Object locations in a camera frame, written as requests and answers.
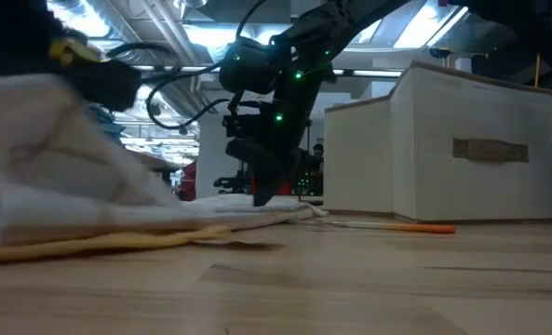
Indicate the white checked towel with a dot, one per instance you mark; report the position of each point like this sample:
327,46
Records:
71,186

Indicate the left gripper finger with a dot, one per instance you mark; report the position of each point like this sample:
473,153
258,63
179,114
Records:
112,86

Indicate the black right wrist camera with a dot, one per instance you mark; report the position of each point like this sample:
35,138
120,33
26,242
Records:
247,65

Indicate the beige fabric storage box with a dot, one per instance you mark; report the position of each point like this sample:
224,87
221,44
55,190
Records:
466,186

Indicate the black background robot arm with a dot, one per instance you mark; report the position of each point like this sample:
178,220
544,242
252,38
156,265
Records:
231,182

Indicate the person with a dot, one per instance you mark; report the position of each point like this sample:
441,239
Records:
318,151

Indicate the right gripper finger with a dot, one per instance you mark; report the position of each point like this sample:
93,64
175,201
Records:
266,181

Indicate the red plastic bin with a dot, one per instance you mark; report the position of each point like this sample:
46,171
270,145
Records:
285,188

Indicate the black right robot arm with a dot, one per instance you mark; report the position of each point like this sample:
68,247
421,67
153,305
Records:
350,18

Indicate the mustard yellow towel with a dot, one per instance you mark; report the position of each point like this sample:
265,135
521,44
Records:
94,242

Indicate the long ceiling light bar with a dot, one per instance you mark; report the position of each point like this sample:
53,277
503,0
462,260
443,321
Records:
373,73

